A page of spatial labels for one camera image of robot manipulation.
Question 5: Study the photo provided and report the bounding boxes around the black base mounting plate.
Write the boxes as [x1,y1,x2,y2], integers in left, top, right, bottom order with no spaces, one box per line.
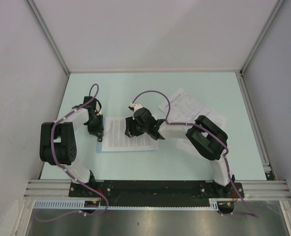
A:
[68,179,244,207]

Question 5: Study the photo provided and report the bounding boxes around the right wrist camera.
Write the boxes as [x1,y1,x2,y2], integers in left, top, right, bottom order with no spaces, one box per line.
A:
[128,103,143,112]

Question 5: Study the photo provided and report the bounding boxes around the left aluminium frame post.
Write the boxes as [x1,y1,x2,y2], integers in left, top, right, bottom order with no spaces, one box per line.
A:
[24,0,70,77]

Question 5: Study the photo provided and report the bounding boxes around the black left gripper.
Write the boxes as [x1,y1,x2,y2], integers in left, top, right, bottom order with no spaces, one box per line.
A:
[86,113,104,137]

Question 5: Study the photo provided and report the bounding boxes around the table form paper sheet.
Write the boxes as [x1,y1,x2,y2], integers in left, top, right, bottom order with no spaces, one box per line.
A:
[167,88,228,129]

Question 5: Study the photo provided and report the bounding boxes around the aluminium front frame rail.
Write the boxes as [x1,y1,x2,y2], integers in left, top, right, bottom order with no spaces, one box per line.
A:
[25,179,291,201]

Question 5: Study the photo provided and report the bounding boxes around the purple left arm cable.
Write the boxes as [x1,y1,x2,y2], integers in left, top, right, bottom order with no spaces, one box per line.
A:
[33,83,110,223]

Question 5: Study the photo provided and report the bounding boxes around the slotted cable duct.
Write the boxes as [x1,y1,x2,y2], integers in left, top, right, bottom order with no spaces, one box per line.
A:
[34,199,234,210]

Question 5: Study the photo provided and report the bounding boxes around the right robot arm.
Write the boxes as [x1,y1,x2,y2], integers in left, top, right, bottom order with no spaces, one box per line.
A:
[125,104,234,197]

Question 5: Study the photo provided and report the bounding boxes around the right aluminium frame post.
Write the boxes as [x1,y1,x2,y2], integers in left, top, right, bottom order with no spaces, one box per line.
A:
[239,0,287,76]

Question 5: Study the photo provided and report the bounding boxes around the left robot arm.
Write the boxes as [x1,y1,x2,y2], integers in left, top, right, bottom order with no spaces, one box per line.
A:
[39,96,104,197]

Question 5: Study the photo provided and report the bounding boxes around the text paper sheet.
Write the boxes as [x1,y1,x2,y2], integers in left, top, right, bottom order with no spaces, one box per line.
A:
[101,117,159,152]
[175,139,198,155]

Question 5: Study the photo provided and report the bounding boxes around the aluminium frame post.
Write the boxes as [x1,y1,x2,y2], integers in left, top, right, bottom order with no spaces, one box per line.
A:
[239,0,287,76]
[24,0,70,77]

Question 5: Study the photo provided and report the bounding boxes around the blue clipboard folder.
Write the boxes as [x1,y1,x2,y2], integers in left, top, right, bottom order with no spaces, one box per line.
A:
[96,115,107,153]

